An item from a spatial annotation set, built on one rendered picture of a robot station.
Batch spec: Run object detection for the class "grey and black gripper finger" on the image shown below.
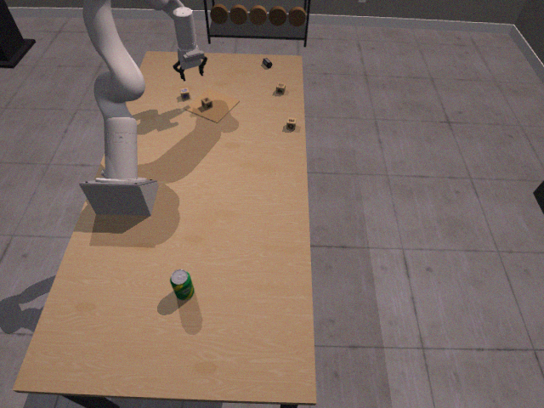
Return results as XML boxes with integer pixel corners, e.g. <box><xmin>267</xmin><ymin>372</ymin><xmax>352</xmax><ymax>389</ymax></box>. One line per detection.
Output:
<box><xmin>173</xmin><ymin>61</ymin><xmax>185</xmax><ymax>82</ymax></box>
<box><xmin>199</xmin><ymin>56</ymin><xmax>207</xmax><ymax>76</ymax></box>

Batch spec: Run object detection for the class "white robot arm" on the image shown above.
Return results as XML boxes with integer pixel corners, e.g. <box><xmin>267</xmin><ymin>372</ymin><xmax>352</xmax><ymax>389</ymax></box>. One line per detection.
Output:
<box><xmin>83</xmin><ymin>0</ymin><xmax>205</xmax><ymax>184</ymax></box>

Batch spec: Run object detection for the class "tan mat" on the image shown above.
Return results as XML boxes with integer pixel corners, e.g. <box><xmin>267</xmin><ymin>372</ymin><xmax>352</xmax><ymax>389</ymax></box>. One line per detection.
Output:
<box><xmin>185</xmin><ymin>88</ymin><xmax>240</xmax><ymax>122</ymax></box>

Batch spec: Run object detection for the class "green drink can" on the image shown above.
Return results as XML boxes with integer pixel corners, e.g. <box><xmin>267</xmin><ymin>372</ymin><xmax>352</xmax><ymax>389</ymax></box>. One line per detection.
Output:
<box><xmin>170</xmin><ymin>269</ymin><xmax>195</xmax><ymax>300</ymax></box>

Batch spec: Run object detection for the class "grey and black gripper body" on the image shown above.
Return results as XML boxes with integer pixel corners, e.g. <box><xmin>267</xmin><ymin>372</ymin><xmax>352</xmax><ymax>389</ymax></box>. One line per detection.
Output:
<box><xmin>178</xmin><ymin>47</ymin><xmax>201</xmax><ymax>70</ymax></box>

